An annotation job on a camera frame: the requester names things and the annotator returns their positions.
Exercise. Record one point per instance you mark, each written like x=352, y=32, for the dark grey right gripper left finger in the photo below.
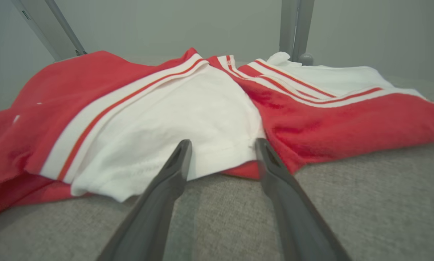
x=151, y=217

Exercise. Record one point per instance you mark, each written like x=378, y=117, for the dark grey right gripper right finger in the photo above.
x=297, y=217

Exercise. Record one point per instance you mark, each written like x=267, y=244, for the grey wheeled metal frame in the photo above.
x=46, y=29

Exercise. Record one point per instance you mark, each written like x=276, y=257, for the grey metal stand post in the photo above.
x=297, y=30

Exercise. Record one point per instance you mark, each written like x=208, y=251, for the red and white jersey shirt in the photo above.
x=166, y=116

